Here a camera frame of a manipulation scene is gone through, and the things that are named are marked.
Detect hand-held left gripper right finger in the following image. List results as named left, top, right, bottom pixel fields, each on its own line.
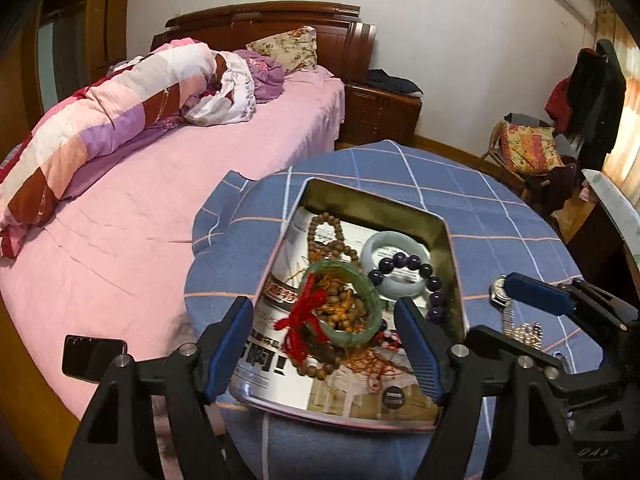
left=394, top=296, right=583, bottom=480

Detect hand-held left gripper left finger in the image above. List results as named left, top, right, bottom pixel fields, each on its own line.
left=62, top=295, right=257, bottom=480

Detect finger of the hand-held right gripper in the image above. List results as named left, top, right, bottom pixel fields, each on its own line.
left=467, top=324, right=567, bottom=382
left=504, top=272, right=640, bottom=334

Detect silver wristwatch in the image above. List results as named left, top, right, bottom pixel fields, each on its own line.
left=489, top=275, right=519, bottom=335

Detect red string bracelet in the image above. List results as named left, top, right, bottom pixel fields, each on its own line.
left=345, top=329, right=417, bottom=392

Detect green jade bangle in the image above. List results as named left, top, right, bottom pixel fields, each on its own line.
left=299, top=260, right=384, bottom=347

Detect brown bead string red tassel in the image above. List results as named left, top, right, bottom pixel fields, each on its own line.
left=274, top=272, right=348, bottom=379

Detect dark purple bead bracelet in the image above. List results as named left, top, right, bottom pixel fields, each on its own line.
left=367, top=254, right=447, bottom=322

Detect pale jade bangle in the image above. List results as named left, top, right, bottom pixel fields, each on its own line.
left=361, top=231, right=434, bottom=298

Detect long wooden bead necklace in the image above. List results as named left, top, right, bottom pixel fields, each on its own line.
left=306, top=212, right=362, bottom=274

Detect metal tin box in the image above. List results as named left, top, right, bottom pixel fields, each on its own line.
left=231, top=177, right=469, bottom=433

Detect dark garment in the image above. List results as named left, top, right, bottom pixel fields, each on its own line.
left=527, top=157, right=582, bottom=214

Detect desk with patterned cover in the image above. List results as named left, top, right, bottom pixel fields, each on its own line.
left=560, top=169, right=640, bottom=292

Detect black smartphone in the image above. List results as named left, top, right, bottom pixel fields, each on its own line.
left=61, top=334, right=129, bottom=385

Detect floral cushion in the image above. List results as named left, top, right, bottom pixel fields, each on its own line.
left=500, top=122, right=565, bottom=176

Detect wooden chair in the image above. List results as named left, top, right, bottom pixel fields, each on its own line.
left=477, top=112, right=568, bottom=198

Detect patterned curtain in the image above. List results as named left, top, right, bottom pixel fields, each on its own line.
left=595, top=0, right=640, bottom=197

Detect bed with pink sheet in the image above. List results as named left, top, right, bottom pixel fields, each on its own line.
left=0, top=62, right=347, bottom=423

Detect blue plaid tablecloth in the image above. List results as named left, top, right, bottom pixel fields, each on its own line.
left=184, top=140, right=607, bottom=480

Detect red jacket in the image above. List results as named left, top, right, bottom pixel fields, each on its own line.
left=545, top=76, right=574, bottom=134

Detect hanging black coats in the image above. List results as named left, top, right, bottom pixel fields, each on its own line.
left=565, top=39, right=627, bottom=159

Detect wooden nightstand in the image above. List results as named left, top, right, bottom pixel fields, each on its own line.
left=340, top=80, right=424, bottom=149

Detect dark folded clothes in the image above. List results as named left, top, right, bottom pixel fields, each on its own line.
left=366, top=68, right=424, bottom=97

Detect patchwork quilt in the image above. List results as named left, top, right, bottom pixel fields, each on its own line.
left=0, top=37, right=258, bottom=260

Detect purple blanket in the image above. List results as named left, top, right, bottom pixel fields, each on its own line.
left=232, top=49, right=287, bottom=105

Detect pink pillow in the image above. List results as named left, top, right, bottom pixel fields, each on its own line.
left=284, top=65, right=336, bottom=87

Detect floral pillow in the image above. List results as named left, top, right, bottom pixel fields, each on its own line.
left=246, top=25, right=319, bottom=74

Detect wooden headboard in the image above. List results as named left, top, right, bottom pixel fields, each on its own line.
left=150, top=2, right=379, bottom=84

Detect wooden wardrobe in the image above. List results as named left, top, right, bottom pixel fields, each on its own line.
left=0, top=0, right=134, bottom=161

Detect small gold bead bracelet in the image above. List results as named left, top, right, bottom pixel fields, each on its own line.
left=502, top=322, right=547, bottom=349

